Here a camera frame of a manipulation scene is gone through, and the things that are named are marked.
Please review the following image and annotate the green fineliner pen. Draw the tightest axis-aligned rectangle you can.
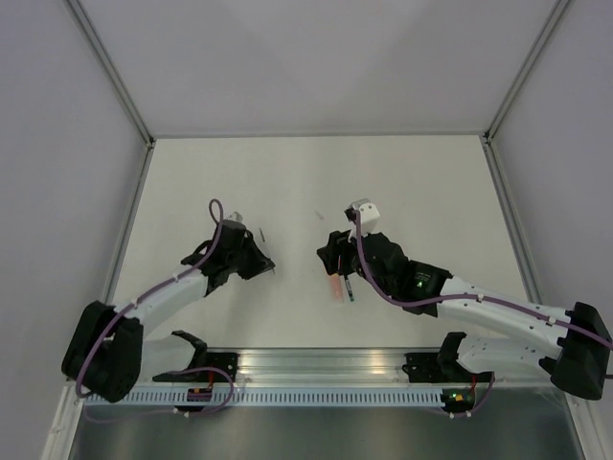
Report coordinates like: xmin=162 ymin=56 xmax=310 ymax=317
xmin=343 ymin=275 xmax=355 ymax=302

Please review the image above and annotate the orange highlighter marker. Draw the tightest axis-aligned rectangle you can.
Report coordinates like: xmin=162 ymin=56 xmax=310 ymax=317
xmin=329 ymin=274 xmax=344 ymax=304

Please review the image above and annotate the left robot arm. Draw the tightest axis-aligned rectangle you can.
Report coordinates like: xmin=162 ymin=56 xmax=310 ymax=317
xmin=61 ymin=219 xmax=275 ymax=403

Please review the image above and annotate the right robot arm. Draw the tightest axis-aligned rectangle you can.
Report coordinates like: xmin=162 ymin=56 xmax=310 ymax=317
xmin=316 ymin=231 xmax=612 ymax=401

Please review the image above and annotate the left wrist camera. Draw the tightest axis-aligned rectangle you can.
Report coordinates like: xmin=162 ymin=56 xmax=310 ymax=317
xmin=224 ymin=212 xmax=243 ymax=225

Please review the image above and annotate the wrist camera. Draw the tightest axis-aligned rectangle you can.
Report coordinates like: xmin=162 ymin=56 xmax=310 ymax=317
xmin=224 ymin=212 xmax=243 ymax=225
xmin=344 ymin=198 xmax=380 ymax=240

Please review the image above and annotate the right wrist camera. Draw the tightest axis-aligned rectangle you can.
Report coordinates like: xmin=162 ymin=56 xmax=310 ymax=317
xmin=344 ymin=198 xmax=380 ymax=240

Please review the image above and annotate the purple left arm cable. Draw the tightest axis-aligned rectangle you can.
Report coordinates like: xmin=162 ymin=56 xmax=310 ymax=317
xmin=75 ymin=198 xmax=227 ymax=399

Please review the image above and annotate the aluminium mounting rail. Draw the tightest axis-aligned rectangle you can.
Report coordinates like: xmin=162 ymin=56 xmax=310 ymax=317
xmin=138 ymin=348 xmax=566 ymax=387

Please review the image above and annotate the white slotted cable duct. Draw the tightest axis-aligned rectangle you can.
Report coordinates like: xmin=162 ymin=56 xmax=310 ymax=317
xmin=85 ymin=386 xmax=454 ymax=408

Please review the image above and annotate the left aluminium frame post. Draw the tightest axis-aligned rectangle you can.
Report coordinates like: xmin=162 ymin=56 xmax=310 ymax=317
xmin=61 ymin=0 xmax=155 ymax=145

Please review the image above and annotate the aluminium frame post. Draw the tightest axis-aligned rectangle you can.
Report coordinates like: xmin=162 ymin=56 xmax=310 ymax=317
xmin=61 ymin=0 xmax=155 ymax=145
xmin=482 ymin=0 xmax=576 ymax=145

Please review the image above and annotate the right aluminium frame post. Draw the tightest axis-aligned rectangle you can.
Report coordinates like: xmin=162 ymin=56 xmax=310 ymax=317
xmin=482 ymin=0 xmax=576 ymax=145

